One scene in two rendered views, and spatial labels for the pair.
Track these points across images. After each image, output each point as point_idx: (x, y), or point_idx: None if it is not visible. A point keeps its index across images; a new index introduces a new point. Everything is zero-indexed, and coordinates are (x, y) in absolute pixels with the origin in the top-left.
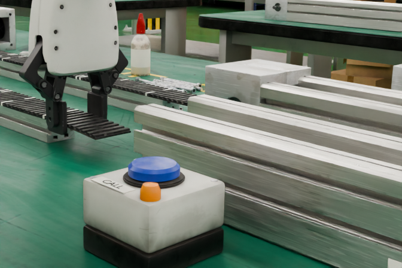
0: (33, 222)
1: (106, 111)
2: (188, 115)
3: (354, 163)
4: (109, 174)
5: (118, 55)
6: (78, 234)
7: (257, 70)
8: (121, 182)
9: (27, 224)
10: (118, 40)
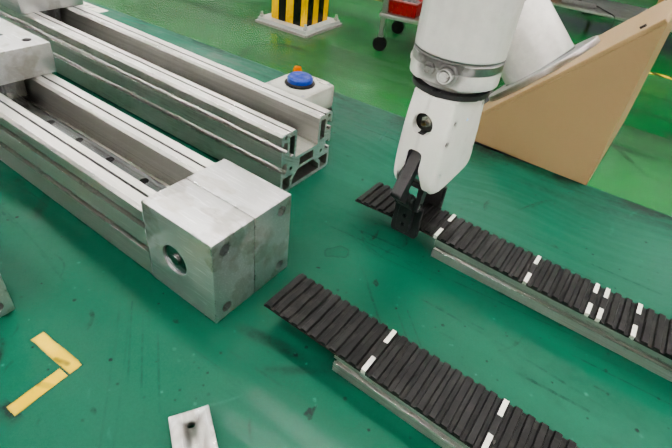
0: (368, 135)
1: (393, 213)
2: (290, 99)
3: (202, 57)
4: (322, 86)
5: (394, 166)
6: (339, 127)
7: (223, 179)
8: (314, 81)
9: (369, 133)
10: (397, 150)
